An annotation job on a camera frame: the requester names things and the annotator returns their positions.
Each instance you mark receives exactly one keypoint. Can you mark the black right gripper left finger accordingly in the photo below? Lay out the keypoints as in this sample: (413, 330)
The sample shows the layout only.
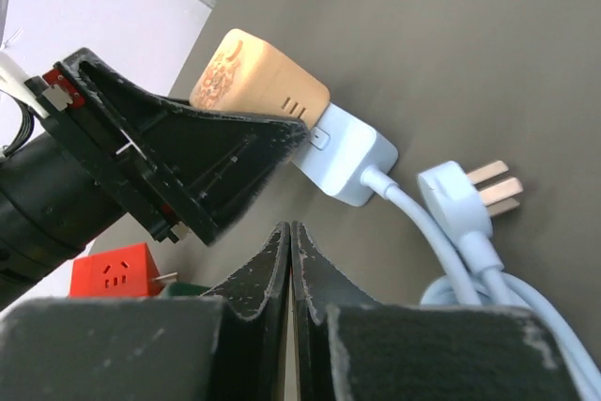
(227, 344)

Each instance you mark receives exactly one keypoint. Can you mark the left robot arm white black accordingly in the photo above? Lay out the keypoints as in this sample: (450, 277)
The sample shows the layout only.
(27, 253)

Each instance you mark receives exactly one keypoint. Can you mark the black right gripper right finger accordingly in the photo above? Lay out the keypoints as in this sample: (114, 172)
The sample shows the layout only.
(352, 347)

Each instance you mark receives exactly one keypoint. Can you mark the dark green cube plug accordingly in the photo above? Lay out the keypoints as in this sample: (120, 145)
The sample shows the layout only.
(179, 289)

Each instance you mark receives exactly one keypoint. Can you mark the light blue power strip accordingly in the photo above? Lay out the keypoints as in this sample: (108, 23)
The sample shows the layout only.
(346, 158)

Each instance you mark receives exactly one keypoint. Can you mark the orange cube plug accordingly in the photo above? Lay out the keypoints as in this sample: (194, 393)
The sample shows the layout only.
(246, 74)

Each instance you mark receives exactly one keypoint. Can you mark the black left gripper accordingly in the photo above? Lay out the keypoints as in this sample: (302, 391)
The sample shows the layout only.
(111, 148)

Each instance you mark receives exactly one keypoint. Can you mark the red cube plug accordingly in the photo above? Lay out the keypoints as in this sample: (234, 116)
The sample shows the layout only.
(128, 272)

